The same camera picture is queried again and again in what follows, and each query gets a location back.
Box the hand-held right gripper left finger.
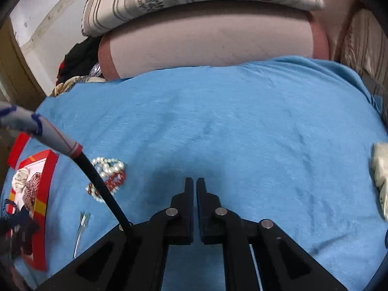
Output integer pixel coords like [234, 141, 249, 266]
[36, 177, 194, 291]

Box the white pearl bracelet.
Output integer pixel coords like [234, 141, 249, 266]
[90, 157, 125, 203]

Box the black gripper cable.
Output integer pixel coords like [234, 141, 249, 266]
[79, 153, 134, 229]

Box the red gift box tray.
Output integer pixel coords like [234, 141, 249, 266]
[4, 149, 59, 272]

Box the wooden door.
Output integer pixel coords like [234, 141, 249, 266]
[0, 18, 46, 104]

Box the cream lace scrunchie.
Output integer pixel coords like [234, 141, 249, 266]
[371, 142, 388, 220]

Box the black scalloped hair tie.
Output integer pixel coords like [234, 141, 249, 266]
[0, 209, 40, 258]

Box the pink sofa cushion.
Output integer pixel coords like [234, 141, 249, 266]
[97, 1, 330, 82]

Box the white dotted scrunchie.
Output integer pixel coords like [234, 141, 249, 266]
[11, 168, 31, 193]

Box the dark clothes pile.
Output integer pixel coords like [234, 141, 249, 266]
[56, 36, 104, 87]

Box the red bead bracelet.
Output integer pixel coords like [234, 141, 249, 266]
[86, 170, 126, 196]

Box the patterned fabric cable sleeve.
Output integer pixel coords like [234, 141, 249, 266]
[0, 101, 84, 158]

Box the red gift box lid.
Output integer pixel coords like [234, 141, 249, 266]
[7, 132, 31, 169]

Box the striped sofa armrest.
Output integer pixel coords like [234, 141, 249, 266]
[339, 4, 388, 110]

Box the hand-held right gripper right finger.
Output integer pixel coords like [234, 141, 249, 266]
[196, 177, 349, 291]

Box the blue blanket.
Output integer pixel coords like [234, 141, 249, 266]
[0, 55, 388, 291]

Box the red plaid scrunchie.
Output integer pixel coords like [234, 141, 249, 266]
[22, 173, 43, 211]

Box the patterned beige cloth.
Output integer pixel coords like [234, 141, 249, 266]
[50, 76, 106, 97]

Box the silver hair clip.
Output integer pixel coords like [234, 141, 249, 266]
[73, 212, 91, 259]

